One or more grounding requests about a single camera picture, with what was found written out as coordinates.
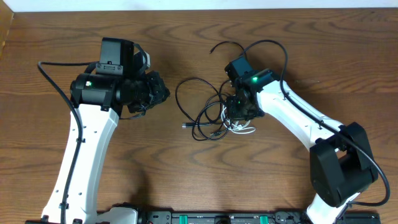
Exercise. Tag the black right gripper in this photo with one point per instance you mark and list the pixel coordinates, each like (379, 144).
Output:
(232, 114)

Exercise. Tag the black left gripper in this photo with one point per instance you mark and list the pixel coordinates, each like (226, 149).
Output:
(159, 92)

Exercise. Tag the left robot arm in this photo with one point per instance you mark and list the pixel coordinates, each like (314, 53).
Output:
(121, 77)

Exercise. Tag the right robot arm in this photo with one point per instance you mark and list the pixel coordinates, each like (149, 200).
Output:
(340, 156)

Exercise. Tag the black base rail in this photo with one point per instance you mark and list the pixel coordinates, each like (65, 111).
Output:
(170, 217)

